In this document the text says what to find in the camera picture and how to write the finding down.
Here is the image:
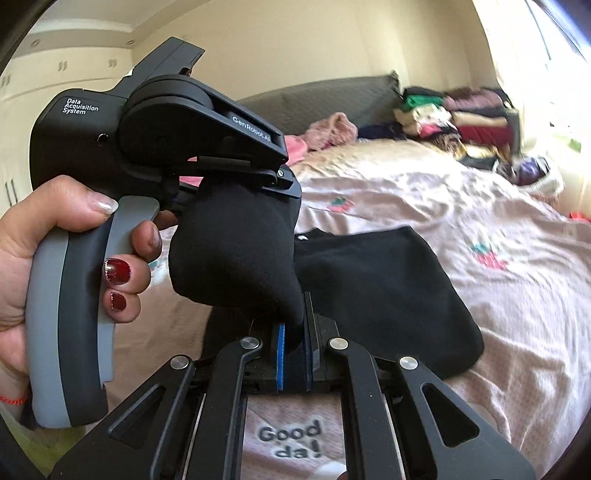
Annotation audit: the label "black sweater with orange patch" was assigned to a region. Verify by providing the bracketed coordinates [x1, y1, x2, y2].
[168, 183, 484, 379]

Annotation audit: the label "stack of folded clothes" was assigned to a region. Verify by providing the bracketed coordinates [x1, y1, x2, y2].
[394, 86, 522, 160]

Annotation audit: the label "white bag with clothes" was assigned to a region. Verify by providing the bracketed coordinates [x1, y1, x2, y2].
[493, 156, 565, 197]

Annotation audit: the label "left hand red nails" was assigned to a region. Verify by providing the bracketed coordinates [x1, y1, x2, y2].
[1, 176, 177, 419]

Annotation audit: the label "white built-in wardrobe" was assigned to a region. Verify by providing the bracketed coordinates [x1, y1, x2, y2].
[0, 45, 139, 218]

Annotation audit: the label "pink fleece blanket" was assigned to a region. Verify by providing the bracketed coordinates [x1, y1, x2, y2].
[179, 135, 308, 187]

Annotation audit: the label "dusty pink knitted garment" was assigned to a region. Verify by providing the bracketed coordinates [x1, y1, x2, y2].
[301, 112, 359, 151]

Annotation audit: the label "grey padded headboard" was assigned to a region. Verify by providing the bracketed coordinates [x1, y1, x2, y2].
[239, 72, 402, 135]

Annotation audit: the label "lilac strawberry print quilt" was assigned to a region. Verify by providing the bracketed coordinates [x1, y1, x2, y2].
[107, 162, 590, 479]

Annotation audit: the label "dark navy garment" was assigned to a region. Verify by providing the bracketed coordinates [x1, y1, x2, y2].
[358, 122, 407, 141]

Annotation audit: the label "lime green jacket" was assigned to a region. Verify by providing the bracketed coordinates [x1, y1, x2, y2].
[1, 404, 86, 477]

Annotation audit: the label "red plastic bag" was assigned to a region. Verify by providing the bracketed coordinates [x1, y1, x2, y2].
[569, 211, 591, 223]

